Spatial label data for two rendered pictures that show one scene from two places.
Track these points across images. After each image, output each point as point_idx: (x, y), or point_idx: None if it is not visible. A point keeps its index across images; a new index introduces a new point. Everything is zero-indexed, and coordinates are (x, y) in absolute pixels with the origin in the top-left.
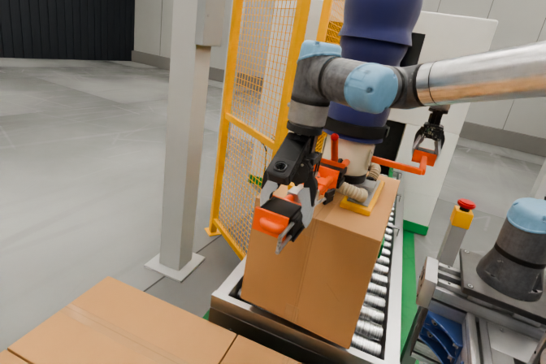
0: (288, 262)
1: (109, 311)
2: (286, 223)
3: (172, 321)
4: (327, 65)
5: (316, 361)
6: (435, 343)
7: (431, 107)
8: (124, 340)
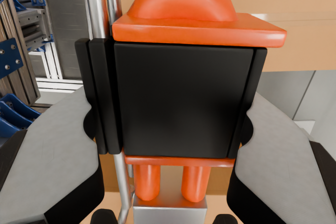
0: None
1: (334, 35)
2: (121, 18)
3: (270, 56)
4: None
5: None
6: (28, 115)
7: None
8: (303, 16)
